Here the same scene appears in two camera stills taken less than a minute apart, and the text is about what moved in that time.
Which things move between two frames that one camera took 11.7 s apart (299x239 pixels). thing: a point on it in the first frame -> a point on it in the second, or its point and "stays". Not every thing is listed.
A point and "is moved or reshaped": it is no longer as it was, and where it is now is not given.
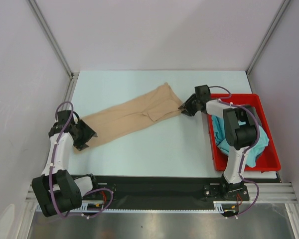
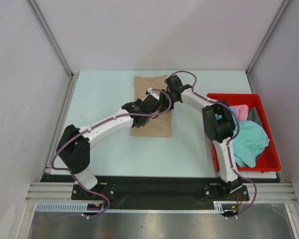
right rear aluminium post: [282, 9] stays
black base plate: [141, 189] stays
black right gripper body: [196, 105] -> [172, 99]
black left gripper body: [80, 138] -> [137, 101]
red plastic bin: [271, 162] stays
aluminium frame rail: [275, 192] stays
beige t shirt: [159, 101] is moved or reshaped
